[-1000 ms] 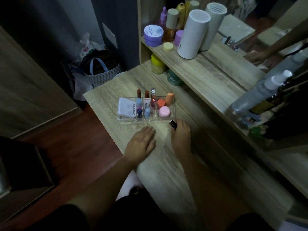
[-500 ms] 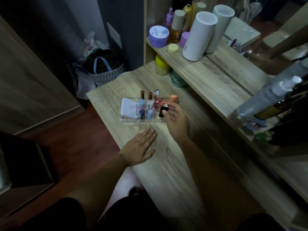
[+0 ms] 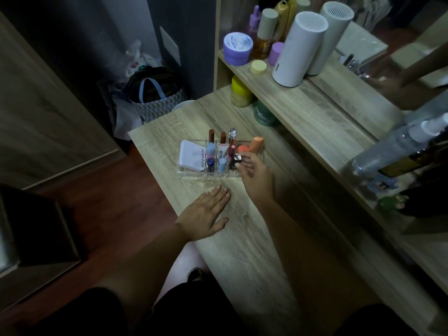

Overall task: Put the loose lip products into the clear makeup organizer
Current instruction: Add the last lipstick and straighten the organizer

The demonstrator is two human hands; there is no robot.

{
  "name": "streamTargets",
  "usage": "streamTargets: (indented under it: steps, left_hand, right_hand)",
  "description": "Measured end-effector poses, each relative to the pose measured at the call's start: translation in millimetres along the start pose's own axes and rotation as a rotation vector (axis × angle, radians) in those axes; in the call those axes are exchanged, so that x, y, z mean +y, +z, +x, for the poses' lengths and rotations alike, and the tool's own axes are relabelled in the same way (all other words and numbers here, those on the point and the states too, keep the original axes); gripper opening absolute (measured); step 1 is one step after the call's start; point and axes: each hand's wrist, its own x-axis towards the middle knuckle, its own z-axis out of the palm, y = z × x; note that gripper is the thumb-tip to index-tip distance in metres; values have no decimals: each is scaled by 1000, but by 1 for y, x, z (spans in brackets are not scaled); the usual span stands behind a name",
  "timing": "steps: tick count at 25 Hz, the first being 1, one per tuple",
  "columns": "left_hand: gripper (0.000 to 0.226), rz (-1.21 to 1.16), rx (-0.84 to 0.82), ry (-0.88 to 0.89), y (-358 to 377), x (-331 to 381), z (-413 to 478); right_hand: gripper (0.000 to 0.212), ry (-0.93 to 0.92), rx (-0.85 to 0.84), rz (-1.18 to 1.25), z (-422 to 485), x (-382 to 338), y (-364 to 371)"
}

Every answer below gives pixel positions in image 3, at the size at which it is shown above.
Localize person's left hand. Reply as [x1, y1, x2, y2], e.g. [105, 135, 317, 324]
[174, 185, 231, 242]

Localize person's right hand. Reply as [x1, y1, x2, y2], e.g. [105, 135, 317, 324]
[234, 151, 276, 208]

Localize person's left forearm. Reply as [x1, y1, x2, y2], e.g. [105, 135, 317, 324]
[94, 223, 196, 319]

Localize person's right forearm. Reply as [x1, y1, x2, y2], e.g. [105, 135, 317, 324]
[257, 201, 382, 322]

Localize white and blue tube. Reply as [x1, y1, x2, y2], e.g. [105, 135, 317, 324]
[217, 143, 230, 173]

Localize clear acrylic cosmetics organizer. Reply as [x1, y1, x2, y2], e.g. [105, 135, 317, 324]
[178, 138, 265, 178]

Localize white compact case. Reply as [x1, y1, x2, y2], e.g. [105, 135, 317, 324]
[178, 140, 207, 172]

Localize green jar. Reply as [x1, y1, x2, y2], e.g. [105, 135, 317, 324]
[253, 100, 280, 127]

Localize wooden vanity shelf unit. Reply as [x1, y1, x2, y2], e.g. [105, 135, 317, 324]
[213, 0, 448, 298]

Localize white round bin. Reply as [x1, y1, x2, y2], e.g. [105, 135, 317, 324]
[171, 100, 197, 113]

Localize person's black shorts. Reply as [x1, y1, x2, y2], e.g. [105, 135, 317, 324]
[21, 273, 420, 336]

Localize patterned tote bag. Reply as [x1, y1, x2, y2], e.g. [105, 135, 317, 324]
[125, 66, 189, 123]

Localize small purple jar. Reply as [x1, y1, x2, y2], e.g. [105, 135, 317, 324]
[268, 42, 285, 66]

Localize purple cream jar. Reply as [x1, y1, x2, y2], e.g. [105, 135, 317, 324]
[223, 32, 254, 66]

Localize white cylindrical device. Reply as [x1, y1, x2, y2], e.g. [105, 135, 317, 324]
[272, 11, 329, 88]

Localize amber bottle with beige cap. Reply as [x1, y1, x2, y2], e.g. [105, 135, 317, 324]
[253, 8, 279, 60]

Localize blue hair claw clip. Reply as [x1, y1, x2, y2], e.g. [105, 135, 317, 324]
[367, 174, 399, 193]

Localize purple dropper bottle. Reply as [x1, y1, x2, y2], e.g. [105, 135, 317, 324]
[247, 5, 262, 40]

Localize clear spray bottle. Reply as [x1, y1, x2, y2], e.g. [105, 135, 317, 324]
[352, 113, 448, 177]

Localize white plastic bag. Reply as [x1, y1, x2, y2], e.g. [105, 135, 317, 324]
[110, 40, 163, 86]

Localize green hair claw clip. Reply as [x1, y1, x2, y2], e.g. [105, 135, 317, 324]
[377, 194, 409, 211]

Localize tall yellow bottle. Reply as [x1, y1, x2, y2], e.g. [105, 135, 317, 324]
[273, 0, 290, 42]

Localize dark glass bottle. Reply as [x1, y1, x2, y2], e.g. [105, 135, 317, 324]
[380, 131, 448, 178]

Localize dark storage box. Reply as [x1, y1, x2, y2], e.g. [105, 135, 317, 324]
[0, 185, 83, 277]

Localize wooden wardrobe door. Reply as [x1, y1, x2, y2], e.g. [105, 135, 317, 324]
[0, 10, 121, 190]

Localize wall socket plate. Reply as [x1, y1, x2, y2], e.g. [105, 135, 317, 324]
[160, 26, 181, 67]

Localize wall mirror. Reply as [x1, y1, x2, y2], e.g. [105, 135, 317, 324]
[308, 0, 448, 144]

